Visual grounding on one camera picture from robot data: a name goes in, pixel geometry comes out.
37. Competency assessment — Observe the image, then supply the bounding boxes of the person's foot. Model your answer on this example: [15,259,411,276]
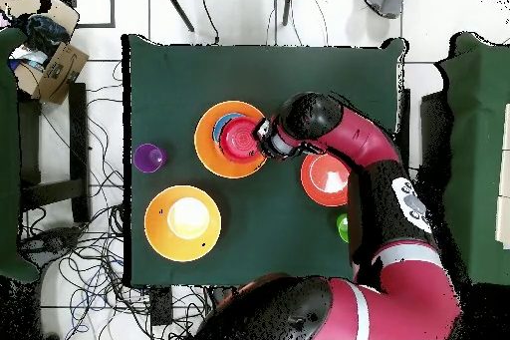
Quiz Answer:
[361,0,404,19]

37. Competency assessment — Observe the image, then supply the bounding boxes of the black cable bundle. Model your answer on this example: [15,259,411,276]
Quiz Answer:
[17,60,212,340]

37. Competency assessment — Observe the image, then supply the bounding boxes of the large orange bowl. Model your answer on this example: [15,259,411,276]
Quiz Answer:
[143,184,223,263]
[193,100,269,179]

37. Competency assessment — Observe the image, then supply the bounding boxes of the open cardboard box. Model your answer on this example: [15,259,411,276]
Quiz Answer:
[13,41,91,106]

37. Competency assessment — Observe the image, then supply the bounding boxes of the purple plastic cup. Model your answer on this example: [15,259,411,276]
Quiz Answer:
[132,143,168,174]

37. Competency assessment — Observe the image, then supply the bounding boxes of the green covered table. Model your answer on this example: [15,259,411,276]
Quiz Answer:
[0,26,41,283]
[435,31,510,287]

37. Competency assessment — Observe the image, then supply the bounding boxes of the green plastic cup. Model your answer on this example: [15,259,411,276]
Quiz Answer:
[336,212,351,244]

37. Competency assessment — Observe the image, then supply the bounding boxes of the black bench frame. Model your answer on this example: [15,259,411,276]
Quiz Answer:
[17,82,92,224]

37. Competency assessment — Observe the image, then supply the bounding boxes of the blue plastic bowl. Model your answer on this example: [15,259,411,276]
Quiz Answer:
[211,112,246,146]

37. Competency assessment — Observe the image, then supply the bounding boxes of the wide red bowl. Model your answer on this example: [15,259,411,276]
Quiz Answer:
[300,153,353,207]

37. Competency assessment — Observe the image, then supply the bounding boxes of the small red bowl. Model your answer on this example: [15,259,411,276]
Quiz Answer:
[217,116,266,165]

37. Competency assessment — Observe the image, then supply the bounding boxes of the dark green tablecloth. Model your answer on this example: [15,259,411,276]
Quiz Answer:
[122,34,407,288]

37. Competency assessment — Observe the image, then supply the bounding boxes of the dark blue bag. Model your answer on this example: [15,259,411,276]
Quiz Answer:
[21,14,72,56]

